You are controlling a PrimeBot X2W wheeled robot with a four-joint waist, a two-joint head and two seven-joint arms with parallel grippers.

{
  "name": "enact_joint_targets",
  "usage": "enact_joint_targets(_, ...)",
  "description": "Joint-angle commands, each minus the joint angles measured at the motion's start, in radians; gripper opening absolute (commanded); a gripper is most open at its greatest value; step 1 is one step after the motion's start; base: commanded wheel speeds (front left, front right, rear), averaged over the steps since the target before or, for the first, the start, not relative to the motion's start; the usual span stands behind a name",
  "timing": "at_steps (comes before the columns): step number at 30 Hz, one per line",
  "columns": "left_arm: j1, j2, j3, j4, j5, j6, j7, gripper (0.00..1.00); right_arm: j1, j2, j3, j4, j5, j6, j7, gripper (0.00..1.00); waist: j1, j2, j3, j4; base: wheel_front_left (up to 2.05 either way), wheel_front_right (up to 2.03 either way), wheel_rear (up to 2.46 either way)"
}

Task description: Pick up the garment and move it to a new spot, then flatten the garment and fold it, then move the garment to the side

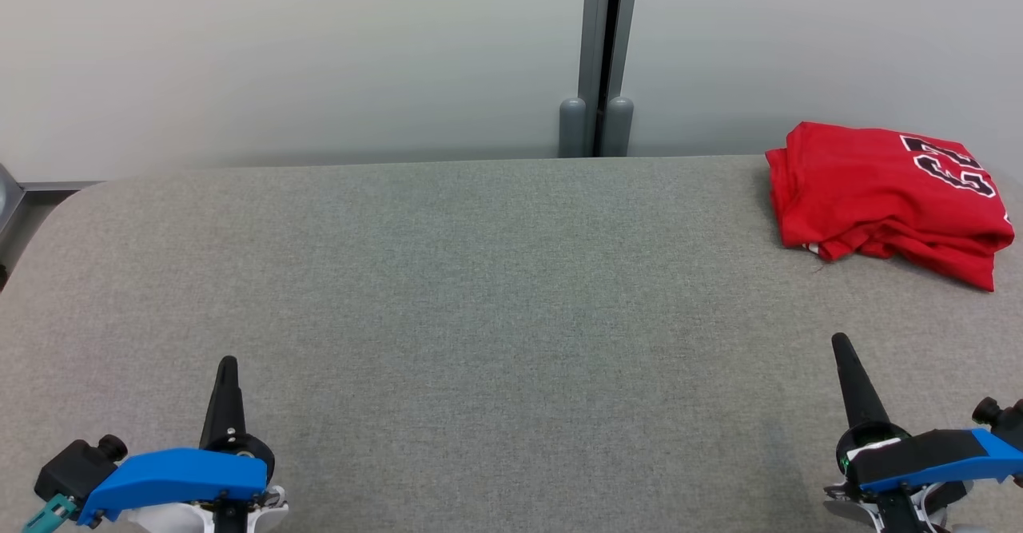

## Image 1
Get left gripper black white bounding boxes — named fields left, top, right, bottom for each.
left=128, top=356, right=289, bottom=533

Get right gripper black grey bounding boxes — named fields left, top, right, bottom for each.
left=823, top=332, right=972, bottom=533

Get red jersey white sleeves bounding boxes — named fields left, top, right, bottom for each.
left=765, top=121, right=1016, bottom=278

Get grey slotted partition post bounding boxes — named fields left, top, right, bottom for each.
left=558, top=0, right=642, bottom=158

